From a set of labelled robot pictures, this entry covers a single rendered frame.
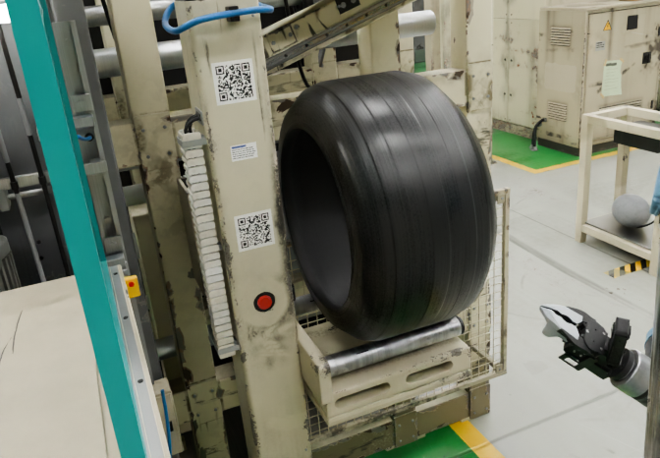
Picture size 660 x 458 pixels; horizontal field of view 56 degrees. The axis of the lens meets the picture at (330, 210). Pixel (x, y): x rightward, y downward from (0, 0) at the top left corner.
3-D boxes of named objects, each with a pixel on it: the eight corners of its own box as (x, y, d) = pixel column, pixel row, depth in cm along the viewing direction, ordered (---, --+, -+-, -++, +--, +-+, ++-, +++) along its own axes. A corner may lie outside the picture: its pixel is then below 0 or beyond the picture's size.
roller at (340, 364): (325, 374, 129) (317, 355, 131) (322, 382, 133) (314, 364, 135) (467, 328, 141) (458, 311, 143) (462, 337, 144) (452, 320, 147)
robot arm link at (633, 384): (655, 389, 123) (659, 350, 129) (634, 375, 123) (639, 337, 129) (623, 402, 130) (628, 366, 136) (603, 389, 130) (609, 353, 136)
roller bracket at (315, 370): (321, 408, 128) (317, 368, 124) (264, 320, 162) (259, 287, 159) (336, 403, 129) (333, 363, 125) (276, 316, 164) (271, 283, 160)
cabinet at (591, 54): (579, 158, 544) (588, 8, 500) (533, 144, 595) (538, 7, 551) (656, 140, 575) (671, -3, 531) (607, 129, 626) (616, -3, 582)
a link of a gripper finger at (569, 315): (526, 315, 132) (563, 339, 132) (544, 304, 128) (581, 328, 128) (529, 305, 134) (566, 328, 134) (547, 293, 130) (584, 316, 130)
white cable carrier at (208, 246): (220, 359, 129) (181, 135, 113) (214, 348, 134) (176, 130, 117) (241, 353, 131) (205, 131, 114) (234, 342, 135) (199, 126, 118)
